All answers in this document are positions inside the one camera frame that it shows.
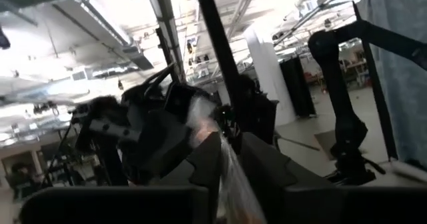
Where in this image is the white building pillar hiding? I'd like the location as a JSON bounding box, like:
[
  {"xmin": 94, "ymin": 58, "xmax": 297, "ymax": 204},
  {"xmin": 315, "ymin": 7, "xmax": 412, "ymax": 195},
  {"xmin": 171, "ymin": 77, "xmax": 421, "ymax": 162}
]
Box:
[{"xmin": 245, "ymin": 23, "xmax": 297, "ymax": 127}]

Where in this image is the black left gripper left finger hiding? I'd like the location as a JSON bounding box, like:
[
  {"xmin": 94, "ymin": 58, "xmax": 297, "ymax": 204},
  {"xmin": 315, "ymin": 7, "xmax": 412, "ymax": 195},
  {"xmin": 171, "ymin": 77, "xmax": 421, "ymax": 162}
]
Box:
[{"xmin": 156, "ymin": 132, "xmax": 223, "ymax": 224}]

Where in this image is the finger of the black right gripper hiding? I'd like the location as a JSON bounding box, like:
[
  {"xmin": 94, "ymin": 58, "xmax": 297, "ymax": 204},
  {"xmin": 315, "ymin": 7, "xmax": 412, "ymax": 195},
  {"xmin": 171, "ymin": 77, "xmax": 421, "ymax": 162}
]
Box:
[
  {"xmin": 121, "ymin": 110, "xmax": 193, "ymax": 185},
  {"xmin": 166, "ymin": 83, "xmax": 214, "ymax": 121}
]

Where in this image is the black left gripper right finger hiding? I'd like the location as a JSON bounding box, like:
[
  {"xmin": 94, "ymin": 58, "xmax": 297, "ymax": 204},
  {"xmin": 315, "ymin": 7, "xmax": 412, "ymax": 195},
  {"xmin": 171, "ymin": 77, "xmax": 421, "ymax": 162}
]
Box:
[{"xmin": 240, "ymin": 133, "xmax": 334, "ymax": 224}]

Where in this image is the orange toothbrush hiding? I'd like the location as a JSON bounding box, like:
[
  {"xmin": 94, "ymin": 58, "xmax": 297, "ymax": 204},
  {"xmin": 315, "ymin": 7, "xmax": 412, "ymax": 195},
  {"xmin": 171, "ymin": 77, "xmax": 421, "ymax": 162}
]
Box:
[{"xmin": 185, "ymin": 95, "xmax": 268, "ymax": 224}]

